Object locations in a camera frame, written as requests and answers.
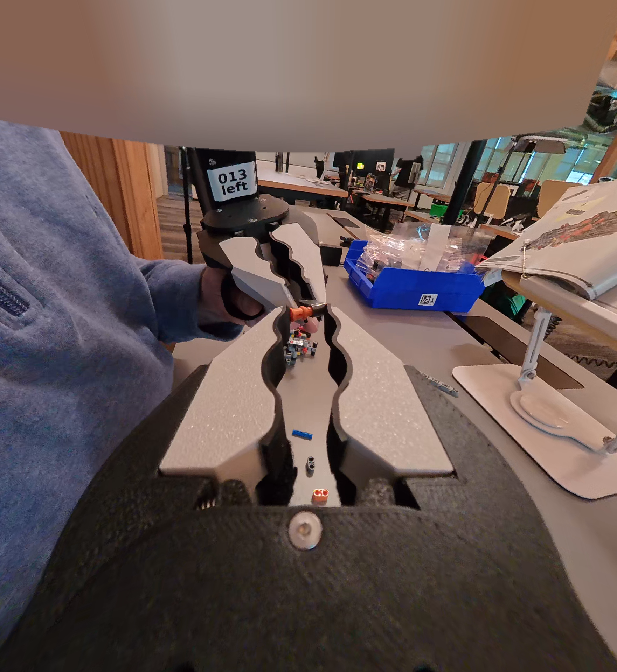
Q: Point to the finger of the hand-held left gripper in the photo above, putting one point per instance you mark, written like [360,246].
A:
[303,252]
[256,267]

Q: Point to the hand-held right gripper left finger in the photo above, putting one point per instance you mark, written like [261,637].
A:
[224,420]

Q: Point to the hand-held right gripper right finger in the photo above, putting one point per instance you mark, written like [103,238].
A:
[387,420]

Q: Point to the dark grey lego bush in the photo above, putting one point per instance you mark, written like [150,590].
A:
[317,309]

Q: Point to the orange lego pin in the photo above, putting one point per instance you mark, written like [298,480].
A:
[298,313]

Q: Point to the partly built lego car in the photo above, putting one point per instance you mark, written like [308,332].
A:
[299,346]

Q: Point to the long grey lego beam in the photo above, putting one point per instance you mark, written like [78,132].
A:
[440,385]

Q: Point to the long blue lego pin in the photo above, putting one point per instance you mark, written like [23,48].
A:
[302,434]

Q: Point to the orange two-hole lego connector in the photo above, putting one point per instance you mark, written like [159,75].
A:
[320,494]

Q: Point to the lego instruction booklet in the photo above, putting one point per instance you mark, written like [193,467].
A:
[592,254]

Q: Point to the person's left hand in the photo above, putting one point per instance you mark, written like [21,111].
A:
[211,296]

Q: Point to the black box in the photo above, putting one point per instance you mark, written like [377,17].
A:
[332,255]

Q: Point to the black tripod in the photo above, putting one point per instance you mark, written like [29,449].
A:
[186,210]

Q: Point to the wood-edged office desk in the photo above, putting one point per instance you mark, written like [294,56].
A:
[300,185]

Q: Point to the dark grey two-hole connector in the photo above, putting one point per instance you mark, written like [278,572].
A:
[311,464]

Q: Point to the blue plastic bin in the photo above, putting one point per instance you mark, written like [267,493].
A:
[408,290]

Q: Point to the pile of clear plastic bags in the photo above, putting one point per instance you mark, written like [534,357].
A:
[424,246]

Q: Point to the tan wooden chair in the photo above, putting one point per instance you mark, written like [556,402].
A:
[492,199]
[556,197]

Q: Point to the person's blue sweater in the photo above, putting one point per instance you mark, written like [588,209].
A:
[51,315]

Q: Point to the black round floor lamp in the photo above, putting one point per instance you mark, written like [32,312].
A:
[539,145]

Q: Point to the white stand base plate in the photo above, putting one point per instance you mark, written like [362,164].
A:
[550,409]

